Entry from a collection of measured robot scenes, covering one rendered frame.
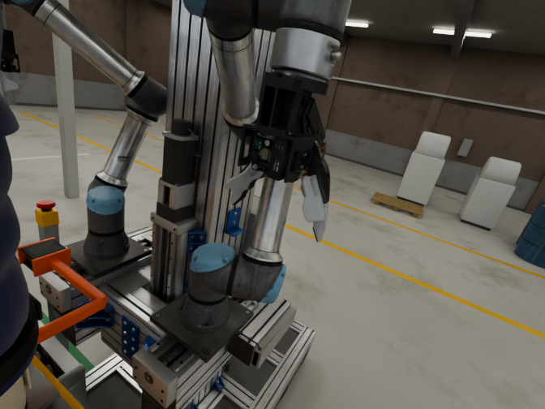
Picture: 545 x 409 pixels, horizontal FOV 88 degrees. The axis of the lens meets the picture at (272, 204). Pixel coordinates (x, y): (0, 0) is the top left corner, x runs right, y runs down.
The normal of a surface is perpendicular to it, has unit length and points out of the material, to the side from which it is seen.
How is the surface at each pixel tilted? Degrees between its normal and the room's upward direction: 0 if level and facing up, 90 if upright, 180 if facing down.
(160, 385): 90
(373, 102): 90
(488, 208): 90
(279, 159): 90
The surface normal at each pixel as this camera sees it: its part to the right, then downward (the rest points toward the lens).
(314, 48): 0.13, 0.38
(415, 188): -0.48, 0.23
